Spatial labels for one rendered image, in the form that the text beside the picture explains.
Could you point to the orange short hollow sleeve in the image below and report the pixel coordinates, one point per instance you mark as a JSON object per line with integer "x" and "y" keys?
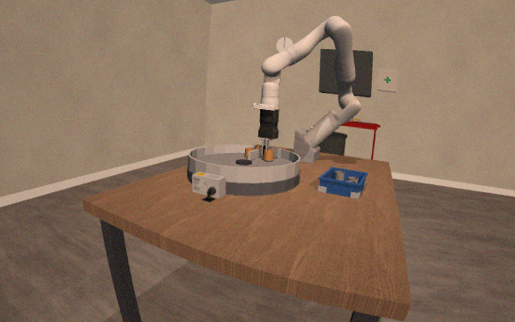
{"x": 269, "y": 155}
{"x": 247, "y": 150}

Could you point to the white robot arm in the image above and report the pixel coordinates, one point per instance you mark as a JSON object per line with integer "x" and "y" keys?
{"x": 341, "y": 33}

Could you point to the blue crate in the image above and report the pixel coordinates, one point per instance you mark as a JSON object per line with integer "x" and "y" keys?
{"x": 342, "y": 188}

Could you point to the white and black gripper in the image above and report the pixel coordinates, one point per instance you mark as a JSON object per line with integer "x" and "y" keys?
{"x": 269, "y": 116}

